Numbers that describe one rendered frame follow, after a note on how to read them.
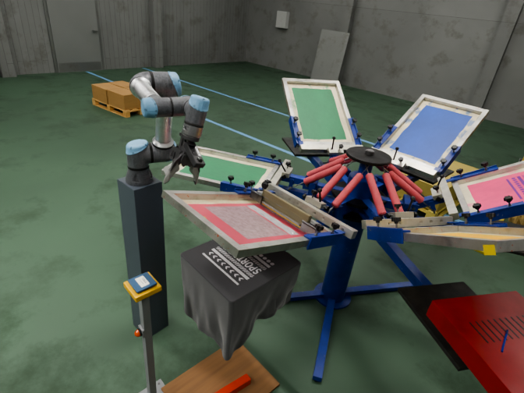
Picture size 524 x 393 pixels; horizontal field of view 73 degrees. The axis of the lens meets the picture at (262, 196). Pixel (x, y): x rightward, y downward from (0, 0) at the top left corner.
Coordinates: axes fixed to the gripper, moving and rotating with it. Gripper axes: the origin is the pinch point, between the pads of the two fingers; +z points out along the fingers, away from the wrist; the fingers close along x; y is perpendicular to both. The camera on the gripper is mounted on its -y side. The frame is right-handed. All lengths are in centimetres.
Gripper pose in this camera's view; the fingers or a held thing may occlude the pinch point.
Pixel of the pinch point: (181, 185)
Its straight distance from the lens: 144.9
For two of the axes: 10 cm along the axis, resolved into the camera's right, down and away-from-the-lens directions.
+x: -6.7, 0.0, -7.4
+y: -6.8, -4.1, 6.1
